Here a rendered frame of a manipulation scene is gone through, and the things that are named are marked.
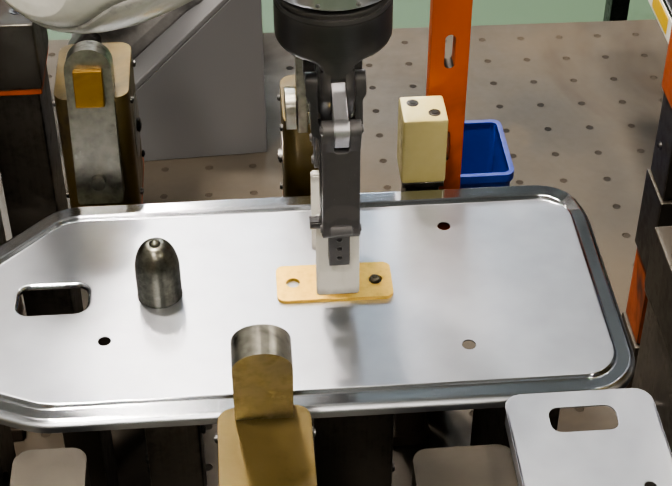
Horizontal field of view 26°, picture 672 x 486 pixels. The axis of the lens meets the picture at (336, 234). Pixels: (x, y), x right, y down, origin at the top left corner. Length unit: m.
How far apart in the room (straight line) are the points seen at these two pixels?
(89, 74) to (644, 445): 0.49
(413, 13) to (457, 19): 2.19
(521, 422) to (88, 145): 0.41
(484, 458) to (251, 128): 0.78
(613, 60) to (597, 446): 0.98
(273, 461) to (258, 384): 0.05
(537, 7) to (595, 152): 1.65
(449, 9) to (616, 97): 0.73
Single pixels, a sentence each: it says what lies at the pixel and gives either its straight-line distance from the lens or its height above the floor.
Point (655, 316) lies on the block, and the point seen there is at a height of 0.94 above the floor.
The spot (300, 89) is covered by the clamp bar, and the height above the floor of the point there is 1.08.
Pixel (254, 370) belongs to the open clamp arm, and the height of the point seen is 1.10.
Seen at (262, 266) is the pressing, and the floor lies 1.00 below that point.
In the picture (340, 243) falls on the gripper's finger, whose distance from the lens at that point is 0.98.
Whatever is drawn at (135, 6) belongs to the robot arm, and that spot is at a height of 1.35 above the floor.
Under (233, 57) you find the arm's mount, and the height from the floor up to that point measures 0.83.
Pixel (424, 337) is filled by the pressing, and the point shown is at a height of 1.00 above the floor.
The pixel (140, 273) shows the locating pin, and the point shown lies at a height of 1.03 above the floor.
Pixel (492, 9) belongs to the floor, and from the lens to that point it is 3.33.
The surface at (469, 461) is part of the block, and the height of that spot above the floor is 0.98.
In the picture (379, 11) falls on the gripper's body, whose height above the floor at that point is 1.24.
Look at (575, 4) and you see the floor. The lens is 3.38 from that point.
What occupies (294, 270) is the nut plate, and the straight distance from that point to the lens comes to 1.07.
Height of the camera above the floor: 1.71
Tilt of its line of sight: 40 degrees down
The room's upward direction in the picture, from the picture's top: straight up
